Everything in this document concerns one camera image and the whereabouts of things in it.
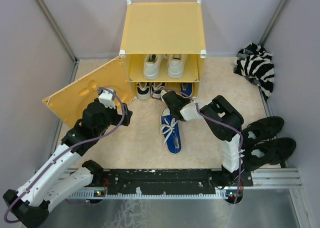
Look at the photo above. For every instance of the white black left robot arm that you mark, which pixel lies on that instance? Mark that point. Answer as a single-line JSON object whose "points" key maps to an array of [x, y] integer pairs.
{"points": [[32, 202]]}

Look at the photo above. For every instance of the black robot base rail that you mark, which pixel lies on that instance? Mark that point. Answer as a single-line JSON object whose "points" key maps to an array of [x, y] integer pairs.
{"points": [[164, 184]]}

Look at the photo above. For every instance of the yellow cabinet door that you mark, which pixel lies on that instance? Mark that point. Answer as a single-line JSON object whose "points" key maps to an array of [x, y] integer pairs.
{"points": [[69, 102]]}

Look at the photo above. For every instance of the black sneaker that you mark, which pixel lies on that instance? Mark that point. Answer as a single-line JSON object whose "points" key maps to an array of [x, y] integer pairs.
{"points": [[261, 130], [268, 152]]}

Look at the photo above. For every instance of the black white canvas shoe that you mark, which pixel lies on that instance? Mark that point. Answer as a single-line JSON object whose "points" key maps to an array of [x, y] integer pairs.
{"points": [[143, 90], [155, 89]]}

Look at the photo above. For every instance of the black sneaker upper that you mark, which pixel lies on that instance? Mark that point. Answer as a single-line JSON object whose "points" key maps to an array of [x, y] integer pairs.
{"points": [[261, 130]]}

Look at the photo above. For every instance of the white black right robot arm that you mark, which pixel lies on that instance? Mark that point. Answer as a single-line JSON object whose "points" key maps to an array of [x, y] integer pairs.
{"points": [[223, 120]]}

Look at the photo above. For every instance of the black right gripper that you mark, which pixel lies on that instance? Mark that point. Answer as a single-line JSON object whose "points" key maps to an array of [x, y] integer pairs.
{"points": [[185, 100]]}

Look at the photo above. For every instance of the yellow plastic shoe cabinet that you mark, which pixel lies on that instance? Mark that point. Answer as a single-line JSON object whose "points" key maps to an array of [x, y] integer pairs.
{"points": [[164, 28]]}

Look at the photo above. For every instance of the black sneaker lower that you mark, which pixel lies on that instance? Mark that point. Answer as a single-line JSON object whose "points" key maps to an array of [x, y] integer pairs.
{"points": [[268, 152]]}

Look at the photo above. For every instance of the black white striped cloth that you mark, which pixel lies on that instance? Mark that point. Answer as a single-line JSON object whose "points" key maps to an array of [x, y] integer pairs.
{"points": [[254, 63]]}

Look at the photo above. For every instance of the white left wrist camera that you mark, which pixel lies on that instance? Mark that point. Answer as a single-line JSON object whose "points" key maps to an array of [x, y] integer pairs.
{"points": [[107, 98]]}

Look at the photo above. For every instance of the blue canvas shoe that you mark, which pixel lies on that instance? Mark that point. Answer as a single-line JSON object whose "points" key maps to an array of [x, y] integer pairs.
{"points": [[186, 88], [169, 128]]}

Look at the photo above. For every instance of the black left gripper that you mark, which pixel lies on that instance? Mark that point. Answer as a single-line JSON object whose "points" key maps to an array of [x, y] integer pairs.
{"points": [[118, 117]]}

